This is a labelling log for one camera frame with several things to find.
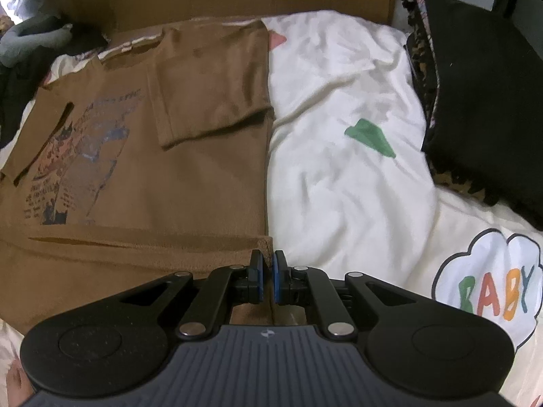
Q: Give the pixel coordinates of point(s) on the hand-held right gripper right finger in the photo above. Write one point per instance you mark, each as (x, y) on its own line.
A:
(280, 280)

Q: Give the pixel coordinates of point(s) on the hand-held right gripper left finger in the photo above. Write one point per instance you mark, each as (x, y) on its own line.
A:
(257, 277)

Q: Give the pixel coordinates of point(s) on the brown printed t-shirt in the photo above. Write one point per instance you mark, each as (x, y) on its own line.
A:
(169, 178)

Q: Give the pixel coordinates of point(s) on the white bear printed blanket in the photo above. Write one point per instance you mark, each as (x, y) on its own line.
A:
(339, 135)

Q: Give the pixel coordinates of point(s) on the leopard patterned cloth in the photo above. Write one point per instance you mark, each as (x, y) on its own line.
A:
(420, 51)

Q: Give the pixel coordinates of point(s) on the black folded cloth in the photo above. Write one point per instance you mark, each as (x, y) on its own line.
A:
(488, 93)

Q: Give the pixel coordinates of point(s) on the black crumpled cloth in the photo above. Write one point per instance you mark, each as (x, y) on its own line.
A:
(85, 38)

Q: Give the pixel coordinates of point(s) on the grey neck pillow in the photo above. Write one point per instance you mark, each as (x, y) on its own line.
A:
(34, 38)

